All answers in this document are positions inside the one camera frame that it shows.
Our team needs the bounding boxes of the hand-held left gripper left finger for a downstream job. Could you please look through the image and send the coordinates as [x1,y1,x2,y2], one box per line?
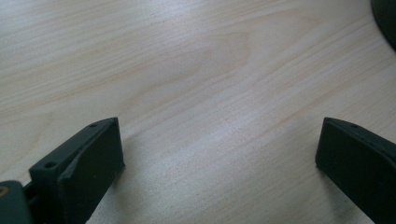
[28,117,126,224]

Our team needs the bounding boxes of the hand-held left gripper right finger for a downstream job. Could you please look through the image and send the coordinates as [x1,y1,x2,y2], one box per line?
[315,117,396,224]

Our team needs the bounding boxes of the black mesh metal container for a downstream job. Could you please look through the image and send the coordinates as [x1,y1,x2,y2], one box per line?
[370,0,396,52]

